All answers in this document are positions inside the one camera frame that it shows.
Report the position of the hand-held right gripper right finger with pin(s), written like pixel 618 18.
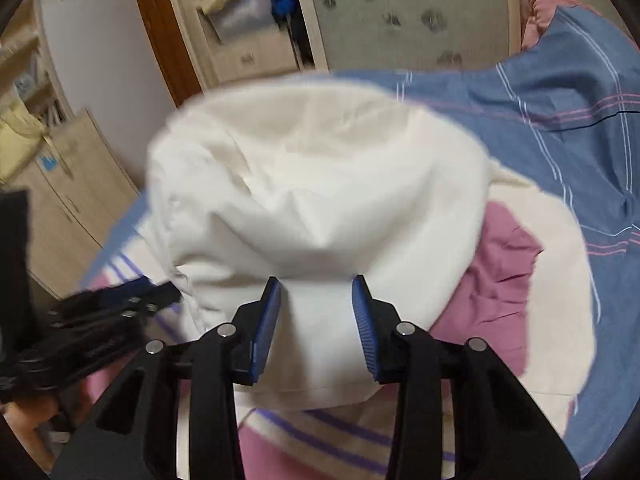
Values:
pixel 366 332

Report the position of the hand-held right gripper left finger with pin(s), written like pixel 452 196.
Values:
pixel 263 332

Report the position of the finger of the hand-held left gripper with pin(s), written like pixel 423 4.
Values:
pixel 125 295
pixel 95 335

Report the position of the white garment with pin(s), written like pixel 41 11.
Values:
pixel 320 185

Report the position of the person's left forearm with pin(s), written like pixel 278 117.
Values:
pixel 30 420

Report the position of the light wooden cabinet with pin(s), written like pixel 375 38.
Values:
pixel 75 195

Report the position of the yellow cloth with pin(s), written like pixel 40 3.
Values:
pixel 17 135

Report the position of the purple garment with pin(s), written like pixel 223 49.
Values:
pixel 500 285

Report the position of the clear plastic storage box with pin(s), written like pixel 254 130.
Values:
pixel 245 10

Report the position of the cream wardrobe with printed door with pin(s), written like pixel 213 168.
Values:
pixel 400 15

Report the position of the blue striped bed sheet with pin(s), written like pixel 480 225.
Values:
pixel 565 80

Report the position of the pink pillow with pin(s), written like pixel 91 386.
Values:
pixel 542 10

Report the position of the white wall shelf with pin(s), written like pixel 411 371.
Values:
pixel 35 75

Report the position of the brown wooden door frame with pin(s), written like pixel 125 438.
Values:
pixel 160 35

